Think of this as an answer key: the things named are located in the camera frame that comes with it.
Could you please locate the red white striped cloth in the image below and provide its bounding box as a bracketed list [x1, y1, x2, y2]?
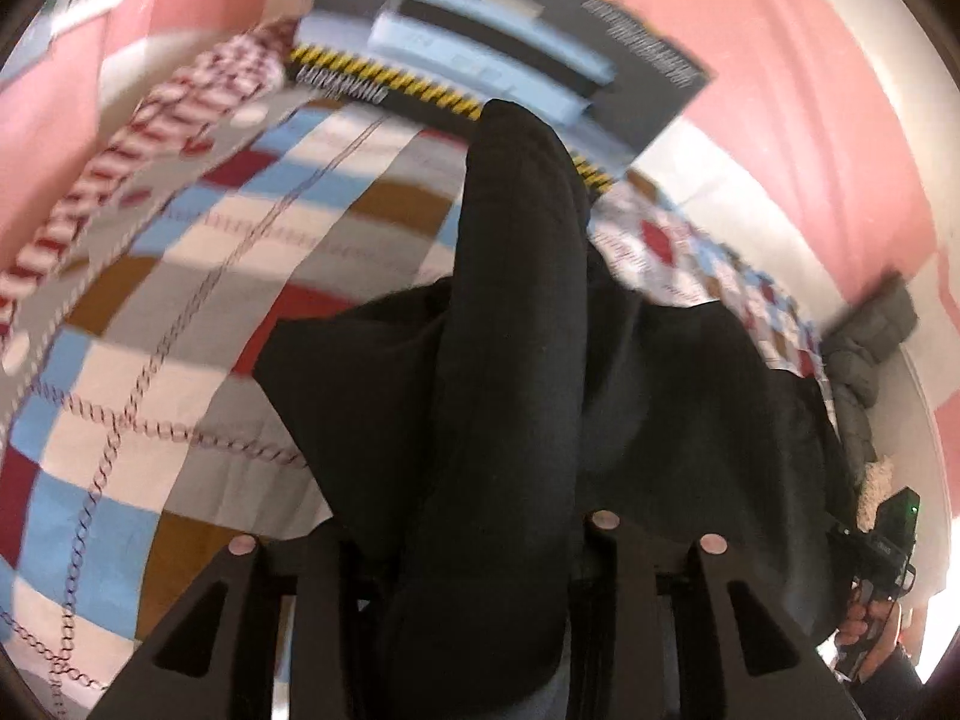
[0, 15, 301, 335]

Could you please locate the black cardboard box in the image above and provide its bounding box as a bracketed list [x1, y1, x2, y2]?
[289, 0, 715, 197]

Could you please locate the person's right hand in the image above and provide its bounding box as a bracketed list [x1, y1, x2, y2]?
[834, 598, 905, 685]

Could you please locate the grey padded jacket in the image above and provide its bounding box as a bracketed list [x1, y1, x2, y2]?
[821, 274, 920, 467]

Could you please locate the person's right forearm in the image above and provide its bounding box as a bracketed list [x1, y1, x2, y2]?
[846, 643, 928, 720]

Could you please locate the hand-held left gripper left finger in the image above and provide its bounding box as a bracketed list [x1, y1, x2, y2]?
[88, 536, 392, 720]

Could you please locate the beige knitted cushion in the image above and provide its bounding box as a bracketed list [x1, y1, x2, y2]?
[859, 457, 899, 535]

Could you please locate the black garment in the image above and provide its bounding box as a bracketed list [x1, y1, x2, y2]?
[253, 99, 860, 720]

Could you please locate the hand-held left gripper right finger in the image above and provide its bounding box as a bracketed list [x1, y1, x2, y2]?
[566, 510, 865, 720]

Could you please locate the checkered blanket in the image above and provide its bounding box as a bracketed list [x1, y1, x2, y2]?
[0, 101, 838, 720]

